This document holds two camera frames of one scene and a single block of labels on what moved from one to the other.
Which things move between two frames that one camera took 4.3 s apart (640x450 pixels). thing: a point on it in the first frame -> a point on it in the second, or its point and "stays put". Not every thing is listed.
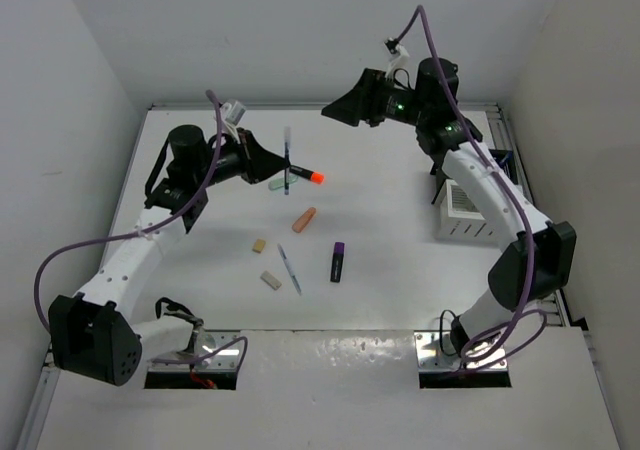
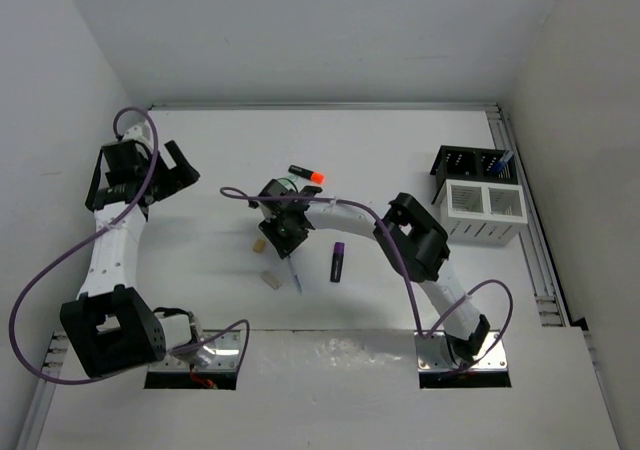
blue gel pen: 290,269 stays put
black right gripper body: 387,102 -> 286,237
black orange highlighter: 313,176 stays put
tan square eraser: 259,245 stays put
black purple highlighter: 337,262 stays put
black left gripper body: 235,159 -> 165,181
